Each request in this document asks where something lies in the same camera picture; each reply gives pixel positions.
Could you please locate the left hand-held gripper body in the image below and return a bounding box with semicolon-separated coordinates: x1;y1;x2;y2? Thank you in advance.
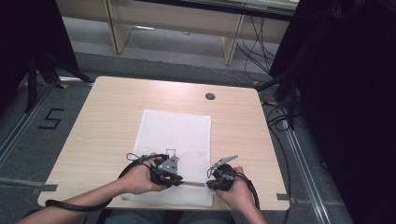
148;148;181;189

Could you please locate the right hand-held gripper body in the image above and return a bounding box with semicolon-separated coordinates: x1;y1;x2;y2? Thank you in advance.
208;154;240;192

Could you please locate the white mesh laundry bag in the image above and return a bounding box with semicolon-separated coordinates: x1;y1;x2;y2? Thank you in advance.
120;108;216;208

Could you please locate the person's right hand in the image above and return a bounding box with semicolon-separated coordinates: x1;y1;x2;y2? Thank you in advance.
214;165;258;213

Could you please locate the person's left hand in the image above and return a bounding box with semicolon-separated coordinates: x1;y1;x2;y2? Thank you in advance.
117;152;168;196

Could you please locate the black metal stand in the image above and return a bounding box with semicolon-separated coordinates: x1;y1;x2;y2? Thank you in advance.
24;49;94;114
255;69;302;131

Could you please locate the black curtain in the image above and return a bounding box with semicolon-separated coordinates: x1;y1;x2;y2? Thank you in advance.
0;0;80;113
269;0;396;224

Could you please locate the light wooden desk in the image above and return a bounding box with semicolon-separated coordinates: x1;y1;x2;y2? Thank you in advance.
55;0;301;66

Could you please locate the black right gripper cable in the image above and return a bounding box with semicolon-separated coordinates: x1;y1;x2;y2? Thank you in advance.
232;171;262;210

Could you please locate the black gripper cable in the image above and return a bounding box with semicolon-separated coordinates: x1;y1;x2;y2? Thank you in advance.
232;171;262;210
45;152;171;213

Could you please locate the black floor cable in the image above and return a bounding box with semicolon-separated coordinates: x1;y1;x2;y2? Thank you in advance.
262;99;295;224

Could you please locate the metal floor rail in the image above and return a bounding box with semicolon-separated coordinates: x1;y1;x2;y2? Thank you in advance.
0;83;55;166
279;119;332;224

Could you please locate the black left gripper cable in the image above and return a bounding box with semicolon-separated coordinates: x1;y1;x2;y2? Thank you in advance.
45;152;171;213

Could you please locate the black floor cables bundle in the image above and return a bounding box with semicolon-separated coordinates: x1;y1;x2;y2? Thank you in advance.
235;15;276;75

